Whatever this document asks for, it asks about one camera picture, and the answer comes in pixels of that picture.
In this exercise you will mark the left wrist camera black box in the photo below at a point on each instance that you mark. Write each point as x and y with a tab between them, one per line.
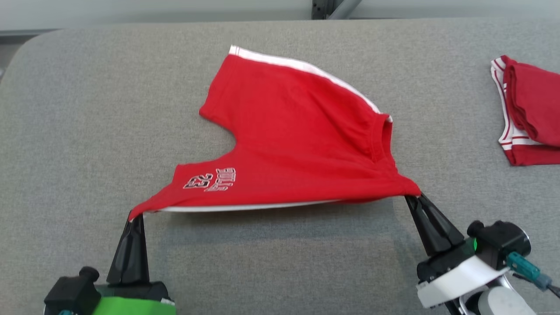
72	291

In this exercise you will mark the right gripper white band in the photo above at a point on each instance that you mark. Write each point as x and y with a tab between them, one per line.
455	280

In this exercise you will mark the grey metal stand with bracket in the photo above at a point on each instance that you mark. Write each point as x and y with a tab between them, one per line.
332	8

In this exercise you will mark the grey fabric sofa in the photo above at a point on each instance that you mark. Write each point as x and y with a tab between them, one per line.
262	262

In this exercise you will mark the red Bulls jersey white sleeves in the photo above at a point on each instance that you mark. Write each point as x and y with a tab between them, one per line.
533	113

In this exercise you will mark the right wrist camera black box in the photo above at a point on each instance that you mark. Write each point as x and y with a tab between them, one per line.
498	240

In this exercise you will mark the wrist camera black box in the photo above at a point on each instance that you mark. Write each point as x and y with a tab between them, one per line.
72	291
498	240

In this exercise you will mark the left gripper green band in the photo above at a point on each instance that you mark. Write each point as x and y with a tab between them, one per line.
131	299

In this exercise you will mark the red shorts white trim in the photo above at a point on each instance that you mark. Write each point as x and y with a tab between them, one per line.
297	140

